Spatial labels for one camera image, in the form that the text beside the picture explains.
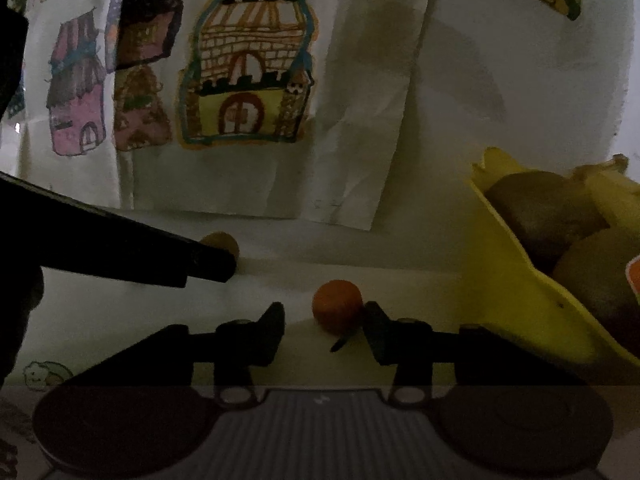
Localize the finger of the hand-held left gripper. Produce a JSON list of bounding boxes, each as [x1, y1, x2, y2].
[[0, 171, 237, 289]]

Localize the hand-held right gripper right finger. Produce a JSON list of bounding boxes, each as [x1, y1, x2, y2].
[[362, 301, 591, 407]]

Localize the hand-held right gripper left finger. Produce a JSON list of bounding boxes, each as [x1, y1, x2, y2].
[[75, 302, 286, 407]]

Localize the small orange with dark leaf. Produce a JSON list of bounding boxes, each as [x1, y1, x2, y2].
[[312, 279, 364, 334]]

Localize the beige longan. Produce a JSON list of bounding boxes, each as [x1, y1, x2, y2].
[[199, 231, 240, 261]]

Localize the white printed tablecloth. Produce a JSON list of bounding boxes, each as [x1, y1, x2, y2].
[[0, 205, 501, 391]]

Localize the yellow plastic bowl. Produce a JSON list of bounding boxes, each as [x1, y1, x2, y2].
[[467, 147, 640, 367]]

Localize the plain brown kiwi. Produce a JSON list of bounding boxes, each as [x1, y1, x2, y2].
[[484, 170, 609, 274]]

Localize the kiwi with red sticker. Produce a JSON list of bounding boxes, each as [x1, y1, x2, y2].
[[552, 227, 640, 352]]

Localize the houses drawing paper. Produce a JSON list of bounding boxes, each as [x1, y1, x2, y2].
[[0, 0, 437, 234]]

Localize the slim yellow banana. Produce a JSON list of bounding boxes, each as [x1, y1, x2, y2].
[[572, 154, 640, 242]]

